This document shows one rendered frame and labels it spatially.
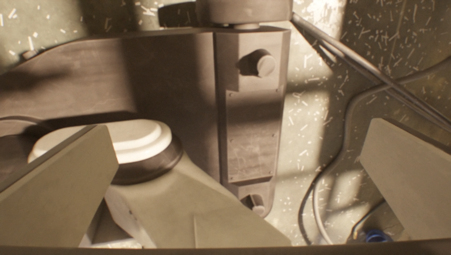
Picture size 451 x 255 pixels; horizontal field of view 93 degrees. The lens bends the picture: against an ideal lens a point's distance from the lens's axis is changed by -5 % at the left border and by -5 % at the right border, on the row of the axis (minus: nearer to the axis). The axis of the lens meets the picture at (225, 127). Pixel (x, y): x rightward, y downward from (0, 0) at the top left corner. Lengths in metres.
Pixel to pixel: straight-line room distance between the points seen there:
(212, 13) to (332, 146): 0.67
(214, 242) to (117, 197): 0.18
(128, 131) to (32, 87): 0.22
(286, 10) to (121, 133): 0.36
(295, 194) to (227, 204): 0.73
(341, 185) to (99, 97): 0.97
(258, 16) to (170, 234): 0.36
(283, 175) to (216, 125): 0.47
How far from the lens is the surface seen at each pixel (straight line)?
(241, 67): 0.43
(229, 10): 0.44
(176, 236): 0.27
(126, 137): 0.36
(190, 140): 0.52
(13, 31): 0.71
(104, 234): 0.48
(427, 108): 0.84
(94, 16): 0.64
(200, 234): 0.24
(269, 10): 0.44
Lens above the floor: 0.61
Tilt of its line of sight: 60 degrees down
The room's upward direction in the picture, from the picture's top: 157 degrees clockwise
